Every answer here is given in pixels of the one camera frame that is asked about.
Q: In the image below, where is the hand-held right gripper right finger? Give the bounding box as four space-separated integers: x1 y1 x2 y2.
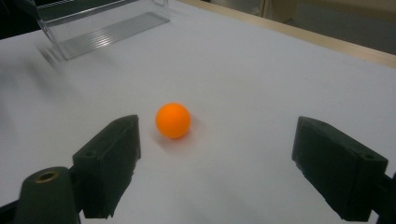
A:
291 116 389 222

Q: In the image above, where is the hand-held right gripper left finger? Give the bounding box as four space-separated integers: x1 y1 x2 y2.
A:
72 114 142 219

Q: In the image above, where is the orange ping-pong ball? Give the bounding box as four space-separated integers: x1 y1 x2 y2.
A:
155 102 191 140

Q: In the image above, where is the clear plastic container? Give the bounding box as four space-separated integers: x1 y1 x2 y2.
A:
36 0 172 61

